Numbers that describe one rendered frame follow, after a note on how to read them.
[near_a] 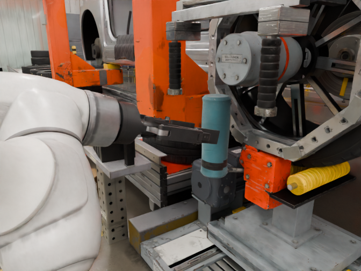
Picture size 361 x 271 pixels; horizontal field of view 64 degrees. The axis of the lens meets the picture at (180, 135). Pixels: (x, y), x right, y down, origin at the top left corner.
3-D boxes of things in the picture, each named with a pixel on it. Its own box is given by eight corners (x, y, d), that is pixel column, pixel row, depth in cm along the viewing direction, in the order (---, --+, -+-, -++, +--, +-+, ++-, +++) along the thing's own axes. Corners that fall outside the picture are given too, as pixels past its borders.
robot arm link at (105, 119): (73, 86, 49) (106, 92, 53) (65, 138, 50) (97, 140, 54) (94, 92, 42) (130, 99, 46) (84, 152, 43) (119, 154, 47)
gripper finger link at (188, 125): (169, 133, 63) (167, 132, 64) (192, 135, 68) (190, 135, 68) (172, 120, 63) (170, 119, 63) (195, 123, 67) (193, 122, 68)
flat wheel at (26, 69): (57, 76, 693) (56, 65, 686) (28, 77, 648) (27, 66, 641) (46, 74, 737) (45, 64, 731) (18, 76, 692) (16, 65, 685)
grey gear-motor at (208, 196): (275, 213, 145) (282, 148, 135) (211, 243, 123) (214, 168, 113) (248, 199, 159) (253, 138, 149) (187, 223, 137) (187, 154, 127)
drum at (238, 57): (303, 85, 80) (309, 31, 76) (249, 91, 68) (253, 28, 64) (263, 80, 91) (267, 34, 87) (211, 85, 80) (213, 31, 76)
